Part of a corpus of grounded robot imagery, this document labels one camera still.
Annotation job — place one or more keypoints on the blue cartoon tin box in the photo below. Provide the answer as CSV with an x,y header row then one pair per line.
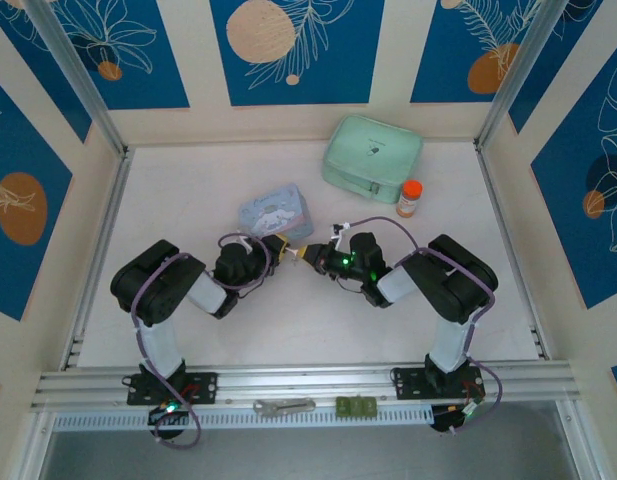
x,y
275,210

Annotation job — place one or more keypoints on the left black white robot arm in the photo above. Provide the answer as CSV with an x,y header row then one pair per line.
x,y
153,300

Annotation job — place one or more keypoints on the orange capped small bottle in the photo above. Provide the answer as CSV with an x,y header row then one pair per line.
x,y
409,197

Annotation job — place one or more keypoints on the mint green zipper pouch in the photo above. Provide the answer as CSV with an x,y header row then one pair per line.
x,y
370,150

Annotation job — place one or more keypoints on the green terminal block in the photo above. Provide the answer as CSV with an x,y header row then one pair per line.
x,y
356,405
343,405
369,405

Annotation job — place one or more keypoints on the silver wrench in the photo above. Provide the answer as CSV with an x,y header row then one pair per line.
x,y
283,406

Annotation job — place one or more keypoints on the aluminium mounting rail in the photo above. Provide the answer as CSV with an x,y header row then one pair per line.
x,y
298,382

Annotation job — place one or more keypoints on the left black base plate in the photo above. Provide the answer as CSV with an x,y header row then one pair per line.
x,y
203,387

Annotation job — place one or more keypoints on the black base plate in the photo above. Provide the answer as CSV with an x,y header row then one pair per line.
x,y
203,387
410,382

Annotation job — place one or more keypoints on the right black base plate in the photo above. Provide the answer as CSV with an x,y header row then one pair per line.
x,y
410,382

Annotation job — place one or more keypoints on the aluminium table side rail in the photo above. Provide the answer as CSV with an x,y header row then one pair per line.
x,y
95,260
513,250

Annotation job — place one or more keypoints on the aluminium frame post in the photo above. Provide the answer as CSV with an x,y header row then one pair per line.
x,y
518,75
78,75

